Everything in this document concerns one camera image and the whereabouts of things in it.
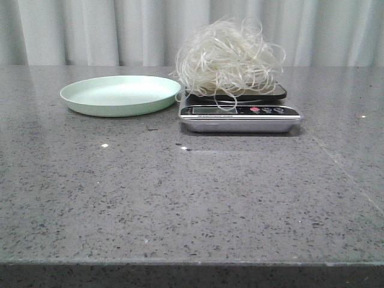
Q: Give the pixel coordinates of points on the white vermicelli bundle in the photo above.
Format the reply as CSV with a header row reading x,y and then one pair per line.
x,y
228,57

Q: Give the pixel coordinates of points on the silver black kitchen scale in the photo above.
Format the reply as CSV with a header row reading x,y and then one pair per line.
x,y
251,112

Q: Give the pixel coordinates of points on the light green plastic plate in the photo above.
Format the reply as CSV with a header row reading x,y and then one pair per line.
x,y
120,96

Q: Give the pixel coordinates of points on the white pleated curtain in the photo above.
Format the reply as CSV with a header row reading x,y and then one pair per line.
x,y
148,33

